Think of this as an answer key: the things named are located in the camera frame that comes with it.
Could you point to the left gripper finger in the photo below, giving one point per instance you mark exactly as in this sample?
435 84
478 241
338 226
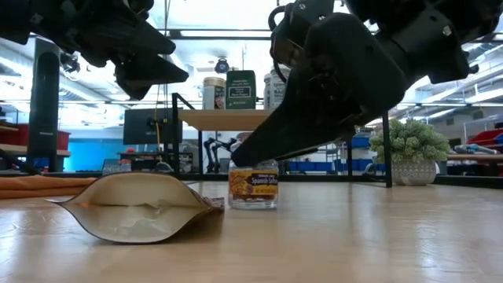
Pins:
129 39
149 74

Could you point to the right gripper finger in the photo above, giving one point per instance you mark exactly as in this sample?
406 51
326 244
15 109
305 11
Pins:
298 153
334 86

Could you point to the small glass saffron jar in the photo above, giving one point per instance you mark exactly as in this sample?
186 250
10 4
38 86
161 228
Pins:
253 188

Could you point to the white-lid spice jar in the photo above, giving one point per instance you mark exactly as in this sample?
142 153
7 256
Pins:
273 98

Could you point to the tan-lid spice jar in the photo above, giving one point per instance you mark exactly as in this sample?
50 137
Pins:
214 94

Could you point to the dark green spice tin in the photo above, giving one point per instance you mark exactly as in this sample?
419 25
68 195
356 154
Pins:
240 90

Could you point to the orange spice pouch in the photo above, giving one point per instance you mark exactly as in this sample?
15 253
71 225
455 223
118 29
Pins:
133 208

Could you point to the background black robot arm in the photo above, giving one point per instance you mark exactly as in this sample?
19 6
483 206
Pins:
214 151

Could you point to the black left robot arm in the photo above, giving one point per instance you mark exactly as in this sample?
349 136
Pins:
12 19

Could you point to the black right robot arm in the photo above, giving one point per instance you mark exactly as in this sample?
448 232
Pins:
452 12

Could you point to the wooden shelf black legs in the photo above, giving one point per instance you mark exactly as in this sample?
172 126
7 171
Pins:
220 120

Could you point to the blue storage bins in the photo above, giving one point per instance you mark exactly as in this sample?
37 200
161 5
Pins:
306 166

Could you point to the black monitor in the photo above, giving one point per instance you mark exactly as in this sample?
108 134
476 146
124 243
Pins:
149 126

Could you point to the black room column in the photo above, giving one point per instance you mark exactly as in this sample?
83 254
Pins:
43 98

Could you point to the potted green plant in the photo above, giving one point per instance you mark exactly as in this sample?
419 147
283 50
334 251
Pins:
410 149

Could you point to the wooden workbench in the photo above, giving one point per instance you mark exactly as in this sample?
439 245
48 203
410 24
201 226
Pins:
12 149

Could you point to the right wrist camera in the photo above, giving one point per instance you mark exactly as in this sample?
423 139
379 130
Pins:
298 23

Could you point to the black ceiling camera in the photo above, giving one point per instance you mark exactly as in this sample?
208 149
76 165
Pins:
222 66

